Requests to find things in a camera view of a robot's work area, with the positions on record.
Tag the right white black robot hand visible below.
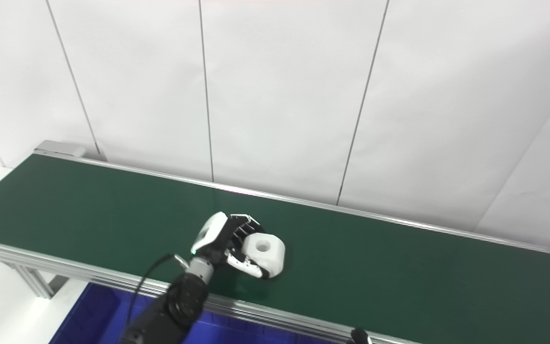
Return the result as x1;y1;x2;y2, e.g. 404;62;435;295
349;327;374;344

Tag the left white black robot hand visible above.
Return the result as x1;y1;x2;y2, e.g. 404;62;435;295
190;212;271;280

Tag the white round plastic part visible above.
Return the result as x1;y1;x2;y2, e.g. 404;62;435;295
242;233;286;279

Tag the green conveyor belt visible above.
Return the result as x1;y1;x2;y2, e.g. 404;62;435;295
0;154;550;344
0;149;550;344

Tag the blue plastic bin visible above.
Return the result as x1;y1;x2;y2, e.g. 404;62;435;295
48;282;335;344

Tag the grey conveyor end housing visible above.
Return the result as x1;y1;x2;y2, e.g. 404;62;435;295
34;140;87;159

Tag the aluminium conveyor leg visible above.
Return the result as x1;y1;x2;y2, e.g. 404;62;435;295
2;260;71;300

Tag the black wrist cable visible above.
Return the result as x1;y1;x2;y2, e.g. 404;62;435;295
125;253;190;337

